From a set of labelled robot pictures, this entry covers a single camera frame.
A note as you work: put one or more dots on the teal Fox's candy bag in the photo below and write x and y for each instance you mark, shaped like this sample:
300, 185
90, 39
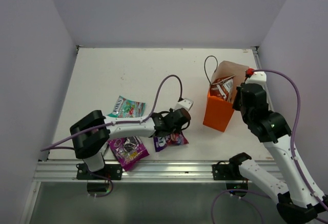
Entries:
125, 108

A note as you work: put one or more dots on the magenta purple snack bag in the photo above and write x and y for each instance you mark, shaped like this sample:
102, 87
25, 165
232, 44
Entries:
128, 151

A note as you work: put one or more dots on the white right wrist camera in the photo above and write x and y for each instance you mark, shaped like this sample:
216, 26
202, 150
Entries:
253, 76

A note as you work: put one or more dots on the front aluminium rail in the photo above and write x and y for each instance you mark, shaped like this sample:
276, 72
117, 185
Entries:
144, 171

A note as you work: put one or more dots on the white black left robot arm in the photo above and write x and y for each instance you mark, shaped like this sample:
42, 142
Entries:
91, 132

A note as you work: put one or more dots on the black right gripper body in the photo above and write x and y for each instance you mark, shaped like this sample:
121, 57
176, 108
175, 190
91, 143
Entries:
237, 105

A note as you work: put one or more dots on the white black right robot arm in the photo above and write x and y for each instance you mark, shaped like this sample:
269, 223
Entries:
297, 197

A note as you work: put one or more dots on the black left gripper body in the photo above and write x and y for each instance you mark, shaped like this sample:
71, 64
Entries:
177, 129

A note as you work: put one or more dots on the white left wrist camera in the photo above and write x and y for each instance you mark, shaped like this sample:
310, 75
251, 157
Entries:
185, 103

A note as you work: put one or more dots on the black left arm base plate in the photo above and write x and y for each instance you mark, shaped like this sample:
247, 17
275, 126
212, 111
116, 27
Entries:
102, 171

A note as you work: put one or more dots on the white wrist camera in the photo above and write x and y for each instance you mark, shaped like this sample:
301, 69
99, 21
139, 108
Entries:
253, 76
185, 103

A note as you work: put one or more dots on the red brown snack bag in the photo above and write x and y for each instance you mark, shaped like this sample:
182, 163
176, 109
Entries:
222, 87

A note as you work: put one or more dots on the purple Fox's candy bag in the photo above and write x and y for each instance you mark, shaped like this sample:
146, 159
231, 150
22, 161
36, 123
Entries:
175, 139

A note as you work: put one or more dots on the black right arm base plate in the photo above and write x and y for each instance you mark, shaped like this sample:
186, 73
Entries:
226, 171

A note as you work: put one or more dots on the orange paper bag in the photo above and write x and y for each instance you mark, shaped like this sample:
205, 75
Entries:
218, 112

